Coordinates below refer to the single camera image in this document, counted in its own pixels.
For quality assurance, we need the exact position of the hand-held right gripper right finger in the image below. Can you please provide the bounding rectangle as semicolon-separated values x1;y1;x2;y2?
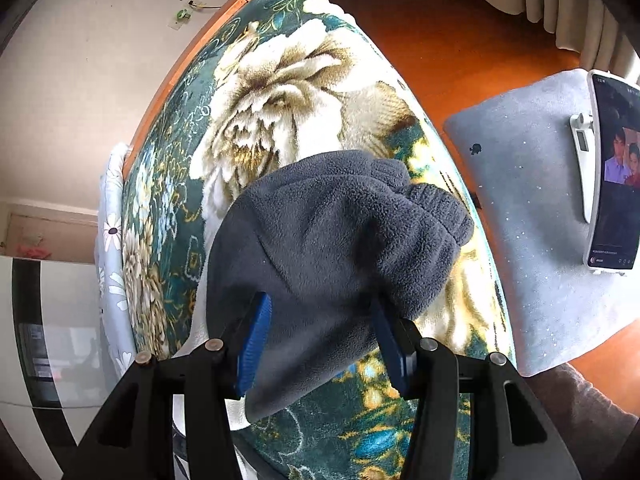
371;299;584;480

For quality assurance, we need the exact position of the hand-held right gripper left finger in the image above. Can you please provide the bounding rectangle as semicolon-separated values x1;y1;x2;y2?
62;291;273;480

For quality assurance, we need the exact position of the dark grey fleece garment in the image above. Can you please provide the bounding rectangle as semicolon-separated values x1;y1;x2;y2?
192;149;476;426

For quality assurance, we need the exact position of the light blue floral duvet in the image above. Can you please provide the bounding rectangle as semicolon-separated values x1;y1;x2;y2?
96;142;138;376

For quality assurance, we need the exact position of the grey speckled cloth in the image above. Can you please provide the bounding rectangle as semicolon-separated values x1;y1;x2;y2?
444;67;640;377

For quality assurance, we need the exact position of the white glossy wardrobe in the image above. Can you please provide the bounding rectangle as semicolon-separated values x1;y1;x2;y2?
0;255;126;461

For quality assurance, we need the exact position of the person's leg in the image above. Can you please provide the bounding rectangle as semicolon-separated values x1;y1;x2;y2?
520;362;640;480

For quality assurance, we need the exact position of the beige door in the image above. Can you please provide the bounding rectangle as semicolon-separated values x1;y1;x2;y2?
0;202;99;266

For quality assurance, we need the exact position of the teal floral blanket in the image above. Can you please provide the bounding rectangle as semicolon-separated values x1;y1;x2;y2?
120;0;518;480

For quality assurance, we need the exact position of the white smartphone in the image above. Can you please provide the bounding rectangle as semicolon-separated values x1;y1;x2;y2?
584;72;640;275

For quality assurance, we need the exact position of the cream curtain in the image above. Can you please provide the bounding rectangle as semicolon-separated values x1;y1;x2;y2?
425;0;640;86

